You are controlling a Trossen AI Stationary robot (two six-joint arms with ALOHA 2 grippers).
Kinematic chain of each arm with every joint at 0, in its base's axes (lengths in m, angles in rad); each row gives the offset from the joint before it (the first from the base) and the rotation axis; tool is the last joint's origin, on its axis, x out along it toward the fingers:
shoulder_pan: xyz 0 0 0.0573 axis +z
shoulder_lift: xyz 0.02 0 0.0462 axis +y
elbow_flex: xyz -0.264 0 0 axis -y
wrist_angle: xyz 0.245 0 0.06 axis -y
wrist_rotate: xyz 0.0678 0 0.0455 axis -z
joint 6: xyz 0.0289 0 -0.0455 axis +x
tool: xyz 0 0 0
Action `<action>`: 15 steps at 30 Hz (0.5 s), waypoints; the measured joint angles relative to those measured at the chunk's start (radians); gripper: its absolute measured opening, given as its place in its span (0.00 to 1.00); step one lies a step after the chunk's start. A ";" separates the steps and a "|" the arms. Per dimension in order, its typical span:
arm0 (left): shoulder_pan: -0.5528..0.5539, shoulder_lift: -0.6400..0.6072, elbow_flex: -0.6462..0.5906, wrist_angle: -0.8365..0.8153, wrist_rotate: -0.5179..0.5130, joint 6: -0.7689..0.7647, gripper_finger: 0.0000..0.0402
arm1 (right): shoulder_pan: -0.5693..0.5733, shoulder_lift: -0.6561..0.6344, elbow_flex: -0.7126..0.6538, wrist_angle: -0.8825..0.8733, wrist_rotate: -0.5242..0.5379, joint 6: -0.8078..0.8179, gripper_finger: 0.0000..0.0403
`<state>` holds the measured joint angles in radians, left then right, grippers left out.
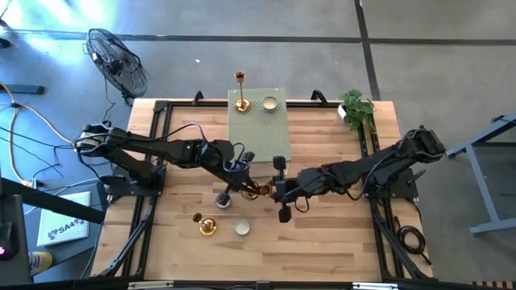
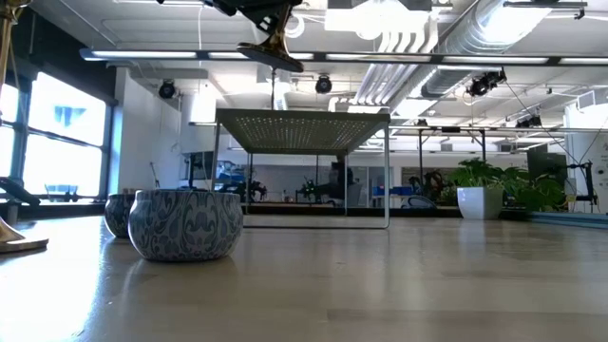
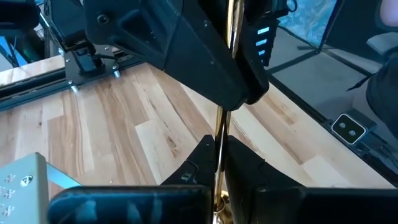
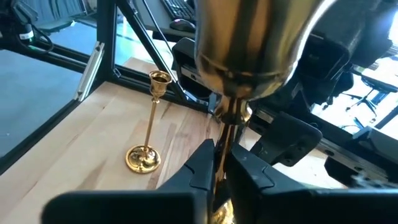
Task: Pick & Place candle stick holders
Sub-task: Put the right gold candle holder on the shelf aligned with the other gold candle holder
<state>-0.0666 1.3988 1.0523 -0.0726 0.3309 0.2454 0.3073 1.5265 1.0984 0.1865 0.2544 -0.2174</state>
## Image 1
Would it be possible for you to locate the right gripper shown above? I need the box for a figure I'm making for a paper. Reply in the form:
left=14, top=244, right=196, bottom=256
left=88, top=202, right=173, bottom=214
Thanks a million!
left=270, top=155, right=302, bottom=223

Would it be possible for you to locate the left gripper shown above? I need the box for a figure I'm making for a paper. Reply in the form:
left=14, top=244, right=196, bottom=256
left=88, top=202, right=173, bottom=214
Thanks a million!
left=215, top=151, right=261, bottom=209

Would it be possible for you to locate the gold candlestick holder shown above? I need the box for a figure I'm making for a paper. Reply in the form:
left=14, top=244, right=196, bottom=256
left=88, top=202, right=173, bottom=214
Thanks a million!
left=232, top=70, right=252, bottom=114
left=240, top=183, right=274, bottom=201
left=191, top=212, right=219, bottom=237

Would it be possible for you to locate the small round candle tin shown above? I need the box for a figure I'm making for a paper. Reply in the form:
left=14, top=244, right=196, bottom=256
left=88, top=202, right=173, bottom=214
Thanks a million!
left=214, top=192, right=232, bottom=210
left=261, top=95, right=279, bottom=112
left=233, top=218, right=252, bottom=237

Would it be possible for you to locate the green perforated metal shelf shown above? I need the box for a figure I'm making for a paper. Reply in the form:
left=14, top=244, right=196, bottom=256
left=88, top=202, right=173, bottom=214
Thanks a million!
left=227, top=87, right=293, bottom=180

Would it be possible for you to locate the green plant in white pot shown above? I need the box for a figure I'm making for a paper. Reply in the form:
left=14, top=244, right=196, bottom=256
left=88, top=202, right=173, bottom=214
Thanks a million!
left=336, top=89, right=378, bottom=135

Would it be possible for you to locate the black floor fan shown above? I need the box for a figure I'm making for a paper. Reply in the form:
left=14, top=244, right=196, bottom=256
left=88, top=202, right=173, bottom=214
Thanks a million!
left=82, top=27, right=148, bottom=106

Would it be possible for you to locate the white printed box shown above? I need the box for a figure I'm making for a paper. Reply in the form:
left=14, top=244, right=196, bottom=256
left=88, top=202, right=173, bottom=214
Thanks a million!
left=35, top=191, right=92, bottom=247

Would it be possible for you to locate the black desk beam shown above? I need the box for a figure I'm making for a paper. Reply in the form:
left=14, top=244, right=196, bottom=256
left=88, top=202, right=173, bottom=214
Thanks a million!
left=0, top=176, right=106, bottom=225

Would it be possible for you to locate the person's yellow shoe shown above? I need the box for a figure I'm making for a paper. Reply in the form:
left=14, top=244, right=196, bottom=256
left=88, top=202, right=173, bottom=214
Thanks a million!
left=28, top=251, right=53, bottom=277

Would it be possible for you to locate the black device with indicator light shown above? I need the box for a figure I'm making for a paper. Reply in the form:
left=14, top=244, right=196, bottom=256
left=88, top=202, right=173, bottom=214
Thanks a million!
left=0, top=195, right=33, bottom=287

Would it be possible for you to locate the black floor bar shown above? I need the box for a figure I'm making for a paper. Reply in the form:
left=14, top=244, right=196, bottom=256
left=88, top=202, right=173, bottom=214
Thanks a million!
left=0, top=84, right=45, bottom=96

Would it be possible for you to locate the black aluminium table frame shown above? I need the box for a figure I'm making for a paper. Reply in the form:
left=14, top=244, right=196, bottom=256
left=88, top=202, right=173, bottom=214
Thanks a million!
left=96, top=98, right=435, bottom=283

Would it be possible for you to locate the black coiled cable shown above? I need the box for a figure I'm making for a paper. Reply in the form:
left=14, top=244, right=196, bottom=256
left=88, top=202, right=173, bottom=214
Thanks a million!
left=393, top=215, right=433, bottom=267

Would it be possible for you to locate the black fan power cable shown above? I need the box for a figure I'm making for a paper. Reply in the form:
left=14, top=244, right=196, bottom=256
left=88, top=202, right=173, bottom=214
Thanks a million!
left=80, top=76, right=128, bottom=138

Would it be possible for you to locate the blue-grey metal table frame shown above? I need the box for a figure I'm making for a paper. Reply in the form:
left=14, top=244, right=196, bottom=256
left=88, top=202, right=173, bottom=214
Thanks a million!
left=445, top=112, right=516, bottom=237

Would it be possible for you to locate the yellow extension cord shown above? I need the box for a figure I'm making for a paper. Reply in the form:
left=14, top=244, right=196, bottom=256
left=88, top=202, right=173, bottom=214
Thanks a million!
left=0, top=82, right=77, bottom=189

